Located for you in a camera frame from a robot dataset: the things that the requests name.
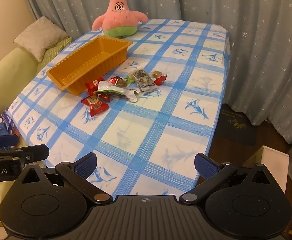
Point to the red square candy packet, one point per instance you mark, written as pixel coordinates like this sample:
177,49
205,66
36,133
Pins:
93,85

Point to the yellow-green pale candy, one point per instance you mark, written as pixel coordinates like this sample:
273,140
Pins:
130,76

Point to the pink starfish plush toy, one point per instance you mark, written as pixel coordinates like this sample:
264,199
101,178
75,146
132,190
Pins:
118,17

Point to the blue star curtain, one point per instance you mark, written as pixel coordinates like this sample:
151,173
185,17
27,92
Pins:
211,0

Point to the green covered sofa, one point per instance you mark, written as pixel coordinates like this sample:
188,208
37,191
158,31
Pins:
8,75

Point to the dark red candy packet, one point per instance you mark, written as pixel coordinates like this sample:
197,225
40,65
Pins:
114,80

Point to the small red twisted candy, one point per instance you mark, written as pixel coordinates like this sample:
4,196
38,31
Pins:
106,96

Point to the small red candy packet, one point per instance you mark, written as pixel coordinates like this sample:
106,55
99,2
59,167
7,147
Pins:
160,80

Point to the orange plastic tray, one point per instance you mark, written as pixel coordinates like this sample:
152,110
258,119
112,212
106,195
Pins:
86,62

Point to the grey pillow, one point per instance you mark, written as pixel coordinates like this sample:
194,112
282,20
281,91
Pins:
40,37

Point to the clear dark snack packet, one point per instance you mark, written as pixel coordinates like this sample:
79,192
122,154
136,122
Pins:
143,80

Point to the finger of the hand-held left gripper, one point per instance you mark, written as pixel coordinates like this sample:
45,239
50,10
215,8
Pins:
3,141
33,152

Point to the red date candy packet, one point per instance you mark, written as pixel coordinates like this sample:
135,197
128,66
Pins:
96,105

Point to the white and green snack bag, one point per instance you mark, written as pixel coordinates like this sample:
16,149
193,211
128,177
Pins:
111,86

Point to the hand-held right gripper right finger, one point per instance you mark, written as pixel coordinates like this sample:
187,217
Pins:
204,166

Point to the white box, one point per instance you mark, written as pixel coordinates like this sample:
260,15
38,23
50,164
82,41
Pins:
268,157

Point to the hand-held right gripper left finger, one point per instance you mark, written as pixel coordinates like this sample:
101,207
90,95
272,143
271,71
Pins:
87,164

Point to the dark floor mat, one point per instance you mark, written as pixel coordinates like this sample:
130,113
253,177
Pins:
233,125

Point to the green patterned pillow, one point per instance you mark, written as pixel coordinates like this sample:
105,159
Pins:
58,47

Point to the green brown candy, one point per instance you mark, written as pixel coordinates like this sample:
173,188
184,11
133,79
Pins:
157,74

